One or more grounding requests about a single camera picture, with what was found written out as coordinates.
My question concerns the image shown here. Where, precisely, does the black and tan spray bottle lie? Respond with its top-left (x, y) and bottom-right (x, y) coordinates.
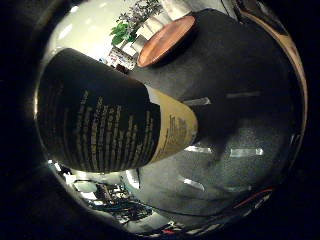
top-left (35, 47), bottom-right (200, 174)

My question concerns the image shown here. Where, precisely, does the dark grey table mat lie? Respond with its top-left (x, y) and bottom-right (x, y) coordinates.
top-left (128, 8), bottom-right (301, 218)

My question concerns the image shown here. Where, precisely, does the green potted plant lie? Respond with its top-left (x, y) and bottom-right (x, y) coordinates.
top-left (109, 0), bottom-right (164, 48)

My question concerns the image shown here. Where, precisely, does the red cable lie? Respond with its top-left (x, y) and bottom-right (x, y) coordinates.
top-left (233, 188), bottom-right (274, 209)

